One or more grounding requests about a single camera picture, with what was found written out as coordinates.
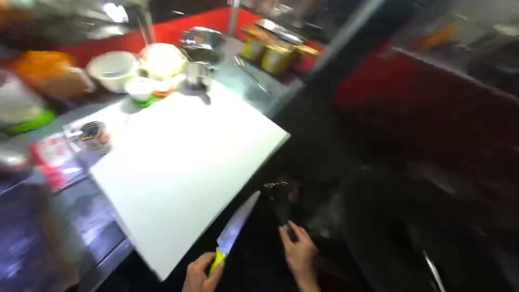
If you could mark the person's right hand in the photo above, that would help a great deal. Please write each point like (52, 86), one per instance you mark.
(299, 254)

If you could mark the person's left hand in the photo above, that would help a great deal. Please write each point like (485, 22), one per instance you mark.
(196, 276)

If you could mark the person's left thumb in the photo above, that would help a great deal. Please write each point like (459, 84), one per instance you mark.
(217, 273)

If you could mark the person's right fingers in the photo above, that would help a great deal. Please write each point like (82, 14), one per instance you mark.
(299, 233)

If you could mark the person's right thumb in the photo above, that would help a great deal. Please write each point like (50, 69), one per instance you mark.
(285, 237)

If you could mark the person's left fingers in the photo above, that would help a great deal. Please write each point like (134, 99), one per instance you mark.
(204, 259)

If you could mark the dark slim utensil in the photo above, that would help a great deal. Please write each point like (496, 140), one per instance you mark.
(281, 205)

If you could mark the person's right forearm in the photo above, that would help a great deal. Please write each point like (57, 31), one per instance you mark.
(308, 284)

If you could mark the large white cutting board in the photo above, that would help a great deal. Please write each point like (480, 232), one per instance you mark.
(188, 162)

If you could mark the thin silver metal rod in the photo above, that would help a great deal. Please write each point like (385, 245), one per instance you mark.
(434, 270)

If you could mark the metal tongs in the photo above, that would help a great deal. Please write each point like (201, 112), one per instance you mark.
(254, 77)

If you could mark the small orange-rimmed bowl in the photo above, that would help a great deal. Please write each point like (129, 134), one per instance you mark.
(163, 89)

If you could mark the red and white packet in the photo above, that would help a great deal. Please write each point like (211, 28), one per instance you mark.
(56, 162)

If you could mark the yellow box with brown top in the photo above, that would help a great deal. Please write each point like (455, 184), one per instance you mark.
(275, 58)
(253, 48)

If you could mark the white bowl with green base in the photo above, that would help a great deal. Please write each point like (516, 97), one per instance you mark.
(140, 90)

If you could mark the silver metal cup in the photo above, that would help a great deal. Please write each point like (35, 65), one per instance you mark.
(198, 76)

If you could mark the white round tub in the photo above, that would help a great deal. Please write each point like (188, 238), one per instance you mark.
(115, 79)

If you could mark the cream round bowl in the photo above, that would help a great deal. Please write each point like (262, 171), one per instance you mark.
(163, 61)

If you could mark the small shiny metal bowl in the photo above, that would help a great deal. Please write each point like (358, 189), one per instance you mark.
(12, 160)

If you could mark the white container with green base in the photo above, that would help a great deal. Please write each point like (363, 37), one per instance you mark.
(18, 103)

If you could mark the orange container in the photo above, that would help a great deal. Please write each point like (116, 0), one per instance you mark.
(46, 73)

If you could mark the grey metal post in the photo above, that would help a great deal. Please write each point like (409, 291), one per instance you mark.
(350, 33)

